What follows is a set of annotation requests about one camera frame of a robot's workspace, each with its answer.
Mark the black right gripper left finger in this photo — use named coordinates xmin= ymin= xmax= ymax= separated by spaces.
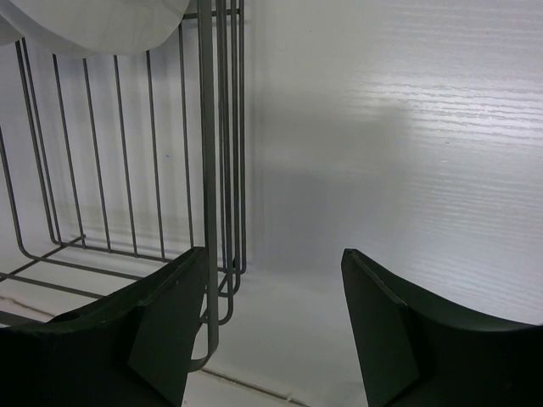
xmin=1 ymin=247 xmax=209 ymax=406

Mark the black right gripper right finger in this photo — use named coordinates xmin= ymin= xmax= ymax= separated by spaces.
xmin=341 ymin=248 xmax=542 ymax=406

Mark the green rimmed white plate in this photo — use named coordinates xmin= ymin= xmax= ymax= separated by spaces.
xmin=1 ymin=0 xmax=190 ymax=59

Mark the grey wire dish rack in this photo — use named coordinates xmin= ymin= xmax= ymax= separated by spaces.
xmin=1 ymin=1 xmax=247 ymax=371

